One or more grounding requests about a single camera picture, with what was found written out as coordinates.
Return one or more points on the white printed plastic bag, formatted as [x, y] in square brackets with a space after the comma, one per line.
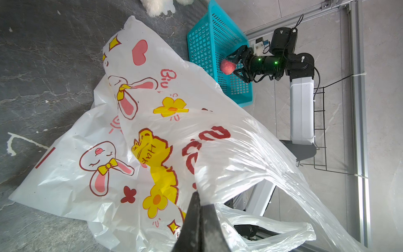
[159, 130]

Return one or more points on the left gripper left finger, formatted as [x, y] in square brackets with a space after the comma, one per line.
[190, 237]

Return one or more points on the teal plastic basket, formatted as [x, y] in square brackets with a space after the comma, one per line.
[210, 41]

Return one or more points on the black wire hook rack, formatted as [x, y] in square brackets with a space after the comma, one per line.
[334, 136]

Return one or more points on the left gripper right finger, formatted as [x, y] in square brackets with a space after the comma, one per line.
[212, 238]

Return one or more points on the pink peach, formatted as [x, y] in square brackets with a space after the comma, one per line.
[227, 67]

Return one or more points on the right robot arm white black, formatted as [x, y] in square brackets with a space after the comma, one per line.
[301, 71]

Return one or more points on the white plush bear toy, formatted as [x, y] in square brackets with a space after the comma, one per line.
[157, 7]

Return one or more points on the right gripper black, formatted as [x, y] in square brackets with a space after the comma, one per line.
[257, 67]

